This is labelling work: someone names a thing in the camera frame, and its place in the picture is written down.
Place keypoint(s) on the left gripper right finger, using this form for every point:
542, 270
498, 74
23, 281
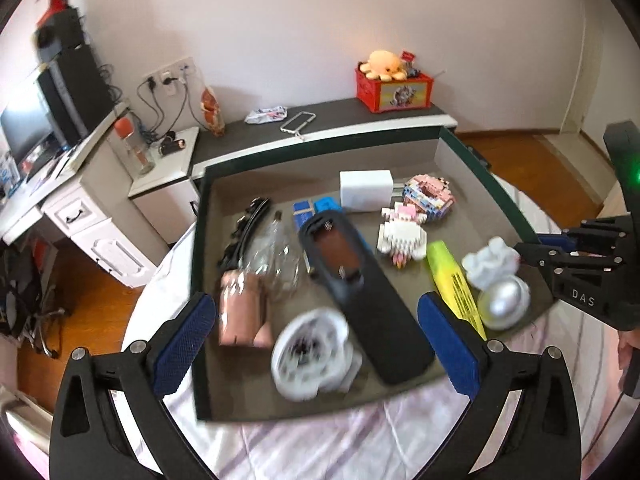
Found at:
543, 439

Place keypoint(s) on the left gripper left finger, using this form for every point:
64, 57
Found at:
88, 440

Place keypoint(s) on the white astronaut figure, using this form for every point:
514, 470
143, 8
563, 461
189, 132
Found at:
504, 297

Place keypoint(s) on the yellow highlighter marker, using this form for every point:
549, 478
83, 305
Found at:
452, 286

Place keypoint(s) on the pink purple brick figure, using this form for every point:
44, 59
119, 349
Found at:
429, 195

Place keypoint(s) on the black remote control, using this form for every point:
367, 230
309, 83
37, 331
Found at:
384, 327

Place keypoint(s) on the white brick figure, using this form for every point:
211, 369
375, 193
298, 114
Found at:
401, 236

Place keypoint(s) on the pink cup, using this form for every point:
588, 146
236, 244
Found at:
243, 319

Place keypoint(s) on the black hair clip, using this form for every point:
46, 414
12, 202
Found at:
245, 227

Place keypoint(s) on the white plug adapter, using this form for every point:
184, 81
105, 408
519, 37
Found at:
313, 355

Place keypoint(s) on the white charger cube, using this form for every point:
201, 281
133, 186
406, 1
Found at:
366, 190

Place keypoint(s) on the blue lighter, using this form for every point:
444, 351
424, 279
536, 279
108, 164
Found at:
302, 211

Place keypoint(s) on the person right hand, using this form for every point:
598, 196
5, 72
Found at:
628, 362

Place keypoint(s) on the striped white bed quilt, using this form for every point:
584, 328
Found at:
394, 438

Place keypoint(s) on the white desk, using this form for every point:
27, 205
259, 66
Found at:
85, 196

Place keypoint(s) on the small white side cabinet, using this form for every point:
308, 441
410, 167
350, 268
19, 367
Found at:
167, 195

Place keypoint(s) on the red storage crate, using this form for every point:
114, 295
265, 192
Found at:
381, 97

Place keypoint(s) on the pink storage box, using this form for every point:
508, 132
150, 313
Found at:
234, 384

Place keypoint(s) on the orange octopus plush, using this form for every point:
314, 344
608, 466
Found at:
383, 65

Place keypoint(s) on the computer monitor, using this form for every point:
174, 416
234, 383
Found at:
24, 129

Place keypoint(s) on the orange lid water bottle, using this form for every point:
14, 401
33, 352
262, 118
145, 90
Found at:
135, 152

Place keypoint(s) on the black white nightstand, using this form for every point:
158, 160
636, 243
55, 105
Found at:
333, 119

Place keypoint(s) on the crumpled wrapper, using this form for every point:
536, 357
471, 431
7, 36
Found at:
266, 115

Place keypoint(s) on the black speaker tower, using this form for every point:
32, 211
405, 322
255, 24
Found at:
76, 94

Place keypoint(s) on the orange snack bag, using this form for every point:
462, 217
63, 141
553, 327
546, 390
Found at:
212, 112

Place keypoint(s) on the wall power outlet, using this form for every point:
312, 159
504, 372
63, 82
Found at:
167, 77

